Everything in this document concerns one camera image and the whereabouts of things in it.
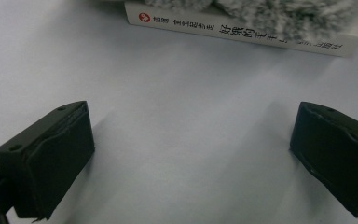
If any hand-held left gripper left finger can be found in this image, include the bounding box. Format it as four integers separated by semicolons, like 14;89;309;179
0;100;96;220

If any grey fluffy cloth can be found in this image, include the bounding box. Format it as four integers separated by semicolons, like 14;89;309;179
143;0;358;41

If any white caterpillar picture book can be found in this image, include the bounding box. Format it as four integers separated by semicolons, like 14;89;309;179
124;1;358;58

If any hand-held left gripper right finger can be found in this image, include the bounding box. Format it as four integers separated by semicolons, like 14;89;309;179
289;101;358;218

